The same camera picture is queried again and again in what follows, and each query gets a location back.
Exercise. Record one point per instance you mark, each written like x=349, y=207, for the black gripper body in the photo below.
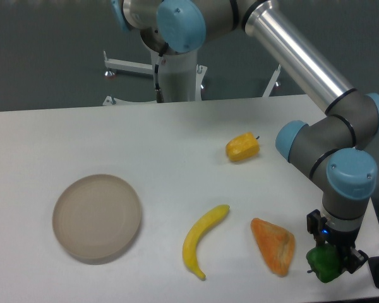
x=337, y=232

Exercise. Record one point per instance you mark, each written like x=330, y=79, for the green toy pepper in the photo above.
x=325, y=262

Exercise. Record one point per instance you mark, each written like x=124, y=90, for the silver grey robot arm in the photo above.
x=329, y=153

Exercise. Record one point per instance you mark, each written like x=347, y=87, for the yellow toy pepper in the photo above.
x=242, y=147

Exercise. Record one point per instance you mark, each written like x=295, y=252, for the beige round plate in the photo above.
x=96, y=219

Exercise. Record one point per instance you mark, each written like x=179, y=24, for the orange toy fruit slice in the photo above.
x=276, y=244

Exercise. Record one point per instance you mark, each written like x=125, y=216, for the yellow toy banana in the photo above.
x=195, y=235

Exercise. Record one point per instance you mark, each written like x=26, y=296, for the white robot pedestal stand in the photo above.
x=176, y=77

